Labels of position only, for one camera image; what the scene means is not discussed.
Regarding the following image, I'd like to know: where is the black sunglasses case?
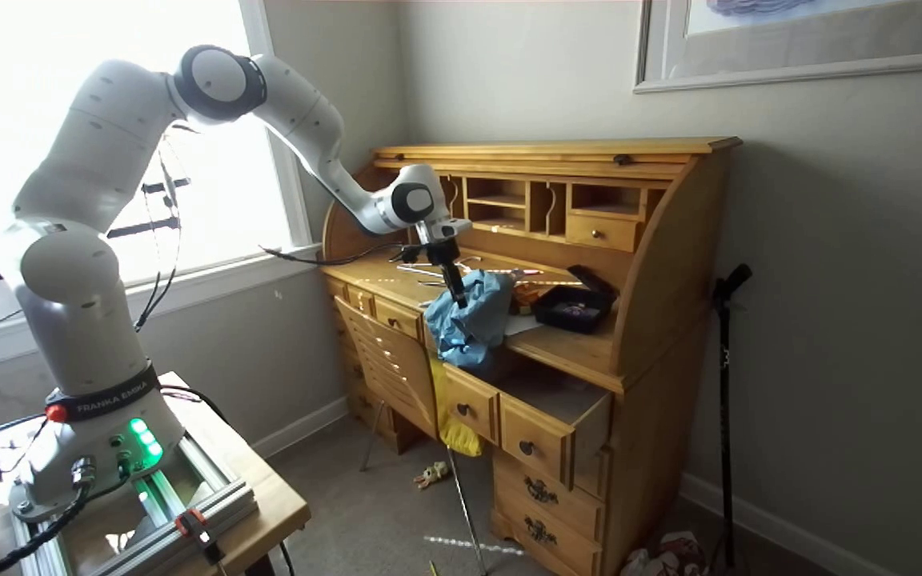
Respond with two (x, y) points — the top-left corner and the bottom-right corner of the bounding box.
(531, 267), (615, 334)

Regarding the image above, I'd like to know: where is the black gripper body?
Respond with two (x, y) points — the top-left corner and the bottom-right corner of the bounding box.
(402, 240), (467, 307)

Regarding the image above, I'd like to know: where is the wooden roll-top desk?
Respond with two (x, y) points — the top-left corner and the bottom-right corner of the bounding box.
(323, 136), (732, 576)

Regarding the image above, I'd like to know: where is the yellow seat cushion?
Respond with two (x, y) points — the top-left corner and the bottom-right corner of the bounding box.
(428, 361), (485, 459)

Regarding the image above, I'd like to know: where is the white framed picture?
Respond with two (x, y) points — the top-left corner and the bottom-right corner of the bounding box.
(633, 0), (922, 93)

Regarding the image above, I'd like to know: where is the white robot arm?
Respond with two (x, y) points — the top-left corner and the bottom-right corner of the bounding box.
(0, 44), (464, 518)

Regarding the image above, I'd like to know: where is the small bunny toy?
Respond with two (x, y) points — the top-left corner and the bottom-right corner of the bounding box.
(414, 462), (453, 489)

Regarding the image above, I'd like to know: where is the black tripod stand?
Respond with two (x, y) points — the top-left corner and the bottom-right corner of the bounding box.
(713, 262), (753, 576)

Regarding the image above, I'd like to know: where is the wooden slatted chair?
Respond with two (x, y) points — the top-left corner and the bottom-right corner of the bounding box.
(332, 293), (490, 557)

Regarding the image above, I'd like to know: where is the blue cloth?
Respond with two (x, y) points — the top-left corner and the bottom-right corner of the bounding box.
(424, 269), (514, 367)

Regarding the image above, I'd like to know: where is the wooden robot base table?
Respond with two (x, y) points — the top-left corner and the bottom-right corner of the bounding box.
(0, 372), (310, 576)

